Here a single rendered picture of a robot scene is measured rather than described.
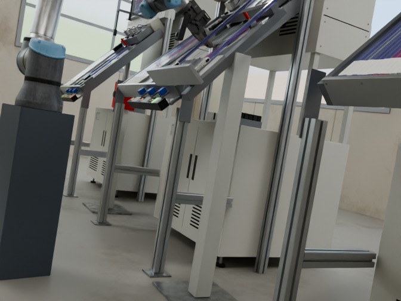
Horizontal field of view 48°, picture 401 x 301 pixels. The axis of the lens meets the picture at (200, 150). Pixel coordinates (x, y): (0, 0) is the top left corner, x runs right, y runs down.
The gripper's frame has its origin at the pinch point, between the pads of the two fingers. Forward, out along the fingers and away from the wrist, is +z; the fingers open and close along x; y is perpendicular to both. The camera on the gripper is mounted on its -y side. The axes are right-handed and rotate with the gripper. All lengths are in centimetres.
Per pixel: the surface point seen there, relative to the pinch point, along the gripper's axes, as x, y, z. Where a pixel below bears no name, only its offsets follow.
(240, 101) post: -49, -27, 5
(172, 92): -13.9, -31.5, -3.1
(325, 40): -21, 37, 32
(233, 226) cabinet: -21, -53, 54
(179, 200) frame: -25, -62, 25
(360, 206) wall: 142, 90, 283
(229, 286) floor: -38, -74, 58
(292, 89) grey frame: -25.0, 5.9, 31.9
